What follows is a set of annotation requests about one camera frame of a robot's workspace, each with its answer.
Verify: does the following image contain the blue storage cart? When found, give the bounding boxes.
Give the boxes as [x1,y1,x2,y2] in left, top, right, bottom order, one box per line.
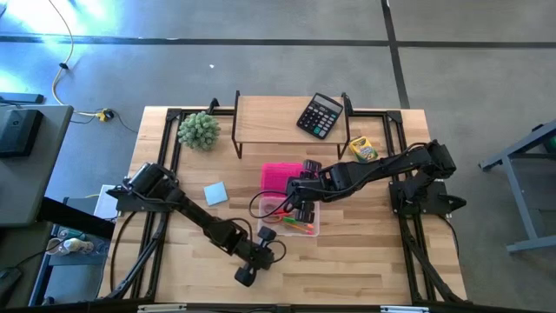
[28,223,109,308]

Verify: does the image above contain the clear pencil case pink lid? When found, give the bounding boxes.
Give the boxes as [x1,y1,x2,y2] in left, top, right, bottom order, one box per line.
[256,162,321,238]

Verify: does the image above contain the yellow green crayon box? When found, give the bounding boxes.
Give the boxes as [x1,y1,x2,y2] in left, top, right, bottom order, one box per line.
[348,135,379,163]

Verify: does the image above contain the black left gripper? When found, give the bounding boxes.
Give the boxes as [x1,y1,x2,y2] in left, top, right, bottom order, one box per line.
[235,225,278,288]

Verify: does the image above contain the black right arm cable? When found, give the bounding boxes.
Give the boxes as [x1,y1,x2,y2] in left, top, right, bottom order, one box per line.
[248,142,431,220]

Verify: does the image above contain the yellow floor cable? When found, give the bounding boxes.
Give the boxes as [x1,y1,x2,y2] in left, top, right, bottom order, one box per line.
[46,0,99,117]

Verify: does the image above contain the black aluminium table frame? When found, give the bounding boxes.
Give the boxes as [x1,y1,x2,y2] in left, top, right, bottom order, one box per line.
[102,106,468,305]

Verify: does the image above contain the silver metal bracket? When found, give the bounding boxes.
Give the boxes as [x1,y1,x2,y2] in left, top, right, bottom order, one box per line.
[137,303,188,313]
[381,305,429,313]

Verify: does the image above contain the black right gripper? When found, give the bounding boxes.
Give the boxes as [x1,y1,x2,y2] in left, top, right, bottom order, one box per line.
[286,159,335,224]

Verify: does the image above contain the wooden shelf riser black legs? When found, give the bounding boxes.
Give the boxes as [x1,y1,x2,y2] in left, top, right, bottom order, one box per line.
[231,90,352,160]

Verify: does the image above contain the grey side desk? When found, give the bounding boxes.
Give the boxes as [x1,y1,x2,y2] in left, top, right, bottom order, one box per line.
[0,103,75,230]

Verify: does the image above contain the flat black device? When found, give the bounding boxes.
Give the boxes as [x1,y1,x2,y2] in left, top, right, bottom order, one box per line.
[0,92,46,105]

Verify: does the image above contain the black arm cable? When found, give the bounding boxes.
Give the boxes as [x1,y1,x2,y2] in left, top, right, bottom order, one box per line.
[229,216,288,264]
[248,142,431,220]

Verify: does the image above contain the black board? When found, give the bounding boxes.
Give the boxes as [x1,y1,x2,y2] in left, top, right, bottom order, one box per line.
[36,196,116,240]

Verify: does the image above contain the green succulent in white pot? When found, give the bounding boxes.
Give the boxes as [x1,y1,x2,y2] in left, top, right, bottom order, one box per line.
[176,110,222,152]

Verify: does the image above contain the grey blue table frame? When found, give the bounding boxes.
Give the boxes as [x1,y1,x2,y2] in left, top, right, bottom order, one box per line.
[479,119,556,256]

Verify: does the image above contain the light blue sticky note pad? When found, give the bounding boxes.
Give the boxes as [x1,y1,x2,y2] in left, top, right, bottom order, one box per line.
[202,181,229,207]

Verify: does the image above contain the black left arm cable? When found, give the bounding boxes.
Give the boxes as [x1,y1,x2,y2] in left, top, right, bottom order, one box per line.
[229,216,288,264]

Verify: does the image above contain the orange pencil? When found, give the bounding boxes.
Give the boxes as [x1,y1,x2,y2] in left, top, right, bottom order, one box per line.
[284,222,314,236]

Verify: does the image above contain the black box device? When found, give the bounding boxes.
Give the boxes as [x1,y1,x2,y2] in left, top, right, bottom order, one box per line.
[0,108,44,158]

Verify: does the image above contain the black computer mouse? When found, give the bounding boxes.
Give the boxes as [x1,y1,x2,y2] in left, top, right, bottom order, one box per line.
[0,267,23,296]

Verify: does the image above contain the red handled scissors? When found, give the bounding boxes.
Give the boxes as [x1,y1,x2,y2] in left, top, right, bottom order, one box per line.
[259,199,301,225]

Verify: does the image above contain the black desk calculator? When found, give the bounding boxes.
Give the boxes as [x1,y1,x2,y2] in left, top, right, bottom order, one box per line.
[295,92,344,141]

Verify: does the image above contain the white paper sheet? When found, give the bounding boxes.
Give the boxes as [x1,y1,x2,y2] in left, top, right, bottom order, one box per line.
[93,184,119,220]

